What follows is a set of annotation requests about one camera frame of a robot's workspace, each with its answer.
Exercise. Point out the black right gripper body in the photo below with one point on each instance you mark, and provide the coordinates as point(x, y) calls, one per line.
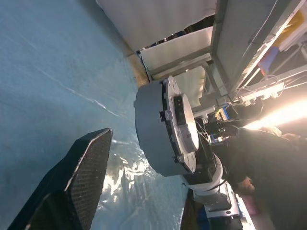
point(205, 165)

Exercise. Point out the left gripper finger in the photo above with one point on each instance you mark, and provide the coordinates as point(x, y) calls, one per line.
point(79, 179)

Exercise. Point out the toothed metal gear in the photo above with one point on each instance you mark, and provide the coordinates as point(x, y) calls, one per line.
point(189, 119)

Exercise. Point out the motor stator with copper windings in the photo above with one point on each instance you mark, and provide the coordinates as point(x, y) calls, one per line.
point(148, 124)

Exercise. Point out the person's bare hand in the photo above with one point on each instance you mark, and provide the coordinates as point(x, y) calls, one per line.
point(245, 185)

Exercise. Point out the person in dark jacket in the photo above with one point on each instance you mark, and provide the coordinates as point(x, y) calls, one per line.
point(275, 167)

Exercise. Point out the brown cardboard sheet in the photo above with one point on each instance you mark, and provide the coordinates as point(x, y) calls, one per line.
point(141, 76)

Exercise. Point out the blue table cover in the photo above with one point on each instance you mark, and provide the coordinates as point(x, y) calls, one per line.
point(48, 72)

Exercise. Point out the white foam panel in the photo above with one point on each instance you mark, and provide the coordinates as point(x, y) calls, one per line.
point(172, 50)

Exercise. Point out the white foam sheet backdrop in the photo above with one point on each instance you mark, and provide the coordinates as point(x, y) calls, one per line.
point(156, 19)

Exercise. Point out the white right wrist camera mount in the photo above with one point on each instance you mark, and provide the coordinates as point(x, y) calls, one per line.
point(206, 188)

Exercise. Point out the aluminium frame post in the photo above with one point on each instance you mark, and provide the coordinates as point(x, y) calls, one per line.
point(216, 36)

